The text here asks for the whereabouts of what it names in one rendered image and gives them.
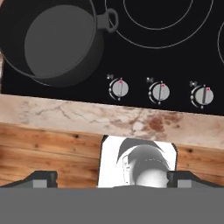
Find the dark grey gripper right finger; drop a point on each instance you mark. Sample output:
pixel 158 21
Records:
pixel 182 176

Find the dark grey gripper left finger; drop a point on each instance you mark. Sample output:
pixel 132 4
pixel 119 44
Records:
pixel 43 176

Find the dark grey cooking pot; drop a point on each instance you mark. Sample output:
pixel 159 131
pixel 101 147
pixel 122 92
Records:
pixel 61 43

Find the wooden cupboard front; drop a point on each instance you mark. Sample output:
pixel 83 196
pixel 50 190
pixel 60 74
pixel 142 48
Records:
pixel 58 151

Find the white and black round object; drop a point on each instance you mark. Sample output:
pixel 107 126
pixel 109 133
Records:
pixel 110 163

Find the grey hob knob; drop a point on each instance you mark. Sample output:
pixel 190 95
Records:
pixel 203 96
pixel 119 88
pixel 160 92

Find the black glass hob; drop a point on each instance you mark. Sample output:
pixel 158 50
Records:
pixel 163 61

